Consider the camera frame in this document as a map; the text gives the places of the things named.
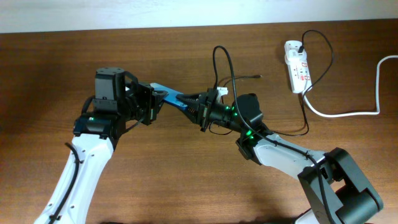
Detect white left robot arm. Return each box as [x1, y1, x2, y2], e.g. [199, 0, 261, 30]
[35, 81, 170, 224]

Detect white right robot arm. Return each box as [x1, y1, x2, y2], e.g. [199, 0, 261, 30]
[176, 89, 384, 224]

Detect white charger adapter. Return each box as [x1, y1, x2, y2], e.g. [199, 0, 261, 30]
[285, 49, 307, 65]

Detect white power strip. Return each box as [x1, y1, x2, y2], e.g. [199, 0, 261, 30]
[284, 40, 312, 94]

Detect blue smartphone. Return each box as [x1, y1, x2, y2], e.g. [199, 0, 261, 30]
[150, 83, 187, 110]

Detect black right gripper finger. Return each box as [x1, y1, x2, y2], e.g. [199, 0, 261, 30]
[181, 106, 200, 124]
[176, 92, 206, 106]

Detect black charging cable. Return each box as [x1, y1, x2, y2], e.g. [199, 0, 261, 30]
[217, 29, 335, 138]

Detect white power strip cord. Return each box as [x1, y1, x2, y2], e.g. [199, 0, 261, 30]
[300, 55, 398, 118]

